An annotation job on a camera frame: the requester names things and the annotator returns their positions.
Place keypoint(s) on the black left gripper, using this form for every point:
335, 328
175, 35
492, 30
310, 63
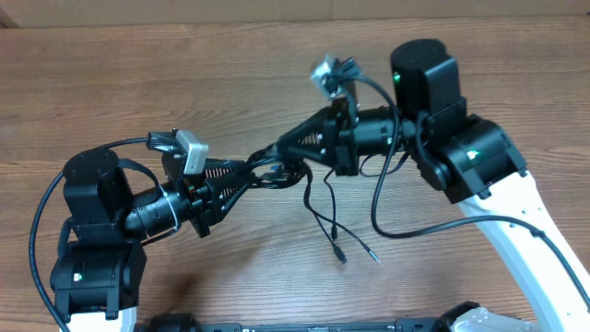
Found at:
203, 193

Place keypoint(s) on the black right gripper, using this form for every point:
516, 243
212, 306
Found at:
339, 143

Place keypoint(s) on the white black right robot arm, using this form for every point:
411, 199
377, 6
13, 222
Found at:
468, 158

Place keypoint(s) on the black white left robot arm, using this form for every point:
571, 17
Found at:
100, 272

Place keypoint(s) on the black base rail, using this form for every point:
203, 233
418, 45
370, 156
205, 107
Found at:
341, 325

